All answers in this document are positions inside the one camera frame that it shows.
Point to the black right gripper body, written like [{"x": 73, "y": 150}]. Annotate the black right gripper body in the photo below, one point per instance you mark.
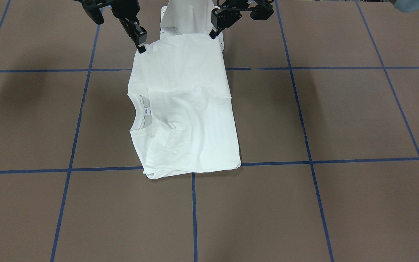
[{"x": 126, "y": 16}]

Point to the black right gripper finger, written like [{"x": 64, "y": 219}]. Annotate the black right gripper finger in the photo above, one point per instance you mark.
[
  {"x": 138, "y": 33},
  {"x": 127, "y": 27}
]

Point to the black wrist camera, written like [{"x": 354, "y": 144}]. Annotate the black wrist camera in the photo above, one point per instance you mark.
[
  {"x": 263, "y": 10},
  {"x": 93, "y": 9}
]

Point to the white long-sleeve printed shirt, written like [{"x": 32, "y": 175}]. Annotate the white long-sleeve printed shirt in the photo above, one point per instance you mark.
[{"x": 184, "y": 120}]

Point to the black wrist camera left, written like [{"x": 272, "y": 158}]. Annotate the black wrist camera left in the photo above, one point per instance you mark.
[{"x": 263, "y": 10}]

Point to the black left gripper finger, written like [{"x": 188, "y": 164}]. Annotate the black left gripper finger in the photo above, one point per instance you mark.
[
  {"x": 215, "y": 32},
  {"x": 226, "y": 20}
]

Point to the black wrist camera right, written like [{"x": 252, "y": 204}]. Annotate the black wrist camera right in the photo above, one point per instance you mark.
[{"x": 93, "y": 9}]

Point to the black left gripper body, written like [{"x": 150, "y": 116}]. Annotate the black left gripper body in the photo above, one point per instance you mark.
[{"x": 225, "y": 17}]

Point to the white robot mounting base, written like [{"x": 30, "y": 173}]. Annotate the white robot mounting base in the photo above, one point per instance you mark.
[{"x": 187, "y": 24}]

